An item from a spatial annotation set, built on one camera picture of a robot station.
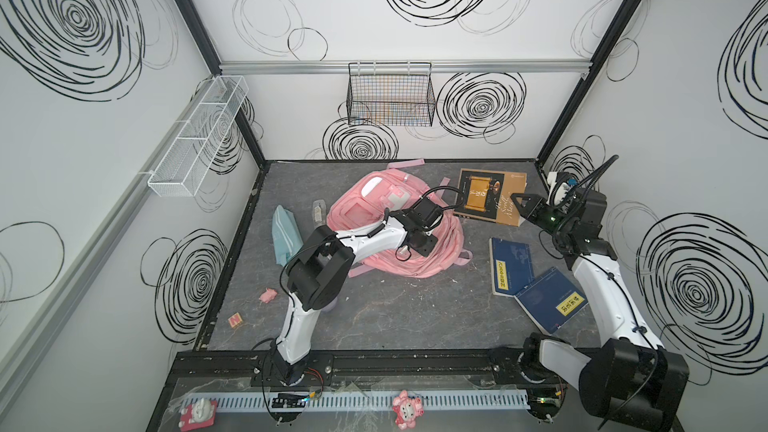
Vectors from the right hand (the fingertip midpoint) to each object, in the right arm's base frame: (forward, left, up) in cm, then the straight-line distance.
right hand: (512, 197), depth 77 cm
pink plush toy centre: (-44, +28, -21) cm, 56 cm away
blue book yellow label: (-8, -5, -25) cm, 26 cm away
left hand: (-2, +20, -20) cm, 28 cm away
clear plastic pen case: (+10, +57, -22) cm, 62 cm away
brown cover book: (+5, +4, -5) cm, 8 cm away
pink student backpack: (+14, +41, -19) cm, 47 cm away
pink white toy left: (-46, +71, -15) cm, 86 cm away
